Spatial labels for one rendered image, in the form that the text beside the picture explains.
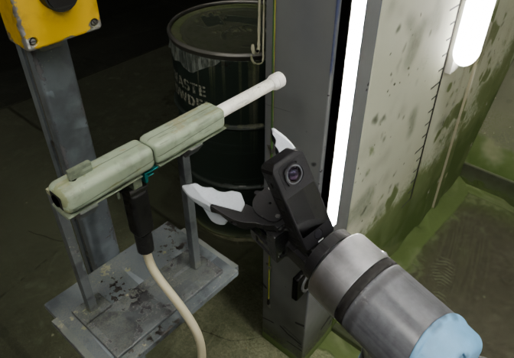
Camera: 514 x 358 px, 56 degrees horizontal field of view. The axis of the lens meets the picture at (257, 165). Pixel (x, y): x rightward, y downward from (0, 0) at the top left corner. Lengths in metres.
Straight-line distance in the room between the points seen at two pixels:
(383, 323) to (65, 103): 0.60
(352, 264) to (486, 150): 2.05
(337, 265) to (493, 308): 1.60
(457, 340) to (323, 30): 0.67
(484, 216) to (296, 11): 1.66
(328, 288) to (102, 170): 0.37
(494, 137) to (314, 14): 1.66
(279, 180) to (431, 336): 0.21
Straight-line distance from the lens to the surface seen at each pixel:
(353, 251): 0.52
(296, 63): 1.07
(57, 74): 0.83
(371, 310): 0.51
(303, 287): 1.34
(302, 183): 0.52
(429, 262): 2.15
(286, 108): 1.14
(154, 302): 0.97
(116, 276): 1.04
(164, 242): 1.09
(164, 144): 0.76
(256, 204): 0.57
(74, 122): 0.87
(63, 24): 0.75
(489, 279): 2.18
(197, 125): 0.79
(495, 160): 2.52
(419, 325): 0.50
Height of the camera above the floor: 1.56
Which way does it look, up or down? 37 degrees down
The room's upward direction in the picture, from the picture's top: straight up
